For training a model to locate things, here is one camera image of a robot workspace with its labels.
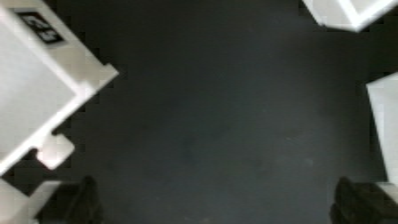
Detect large white drawer box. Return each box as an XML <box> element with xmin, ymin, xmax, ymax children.
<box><xmin>366</xmin><ymin>72</ymin><xmax>398</xmax><ymax>185</ymax></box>

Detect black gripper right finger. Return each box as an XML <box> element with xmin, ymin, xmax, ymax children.
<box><xmin>331</xmin><ymin>177</ymin><xmax>398</xmax><ymax>224</ymax></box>

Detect small white drawer with knob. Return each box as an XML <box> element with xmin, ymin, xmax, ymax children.
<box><xmin>302</xmin><ymin>0</ymin><xmax>398</xmax><ymax>32</ymax></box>

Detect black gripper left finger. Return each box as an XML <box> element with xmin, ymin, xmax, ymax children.
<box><xmin>36</xmin><ymin>176</ymin><xmax>105</xmax><ymax>224</ymax></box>

